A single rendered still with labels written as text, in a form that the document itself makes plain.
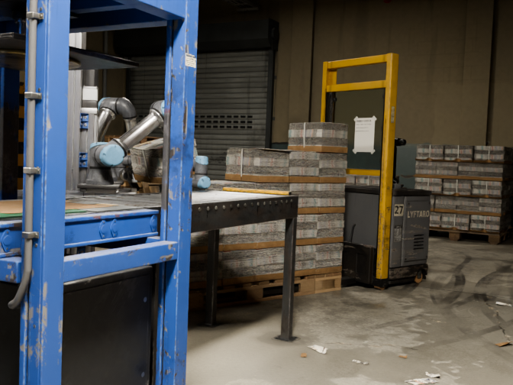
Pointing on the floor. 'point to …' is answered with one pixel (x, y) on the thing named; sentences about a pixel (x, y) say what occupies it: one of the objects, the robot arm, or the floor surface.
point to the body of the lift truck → (398, 240)
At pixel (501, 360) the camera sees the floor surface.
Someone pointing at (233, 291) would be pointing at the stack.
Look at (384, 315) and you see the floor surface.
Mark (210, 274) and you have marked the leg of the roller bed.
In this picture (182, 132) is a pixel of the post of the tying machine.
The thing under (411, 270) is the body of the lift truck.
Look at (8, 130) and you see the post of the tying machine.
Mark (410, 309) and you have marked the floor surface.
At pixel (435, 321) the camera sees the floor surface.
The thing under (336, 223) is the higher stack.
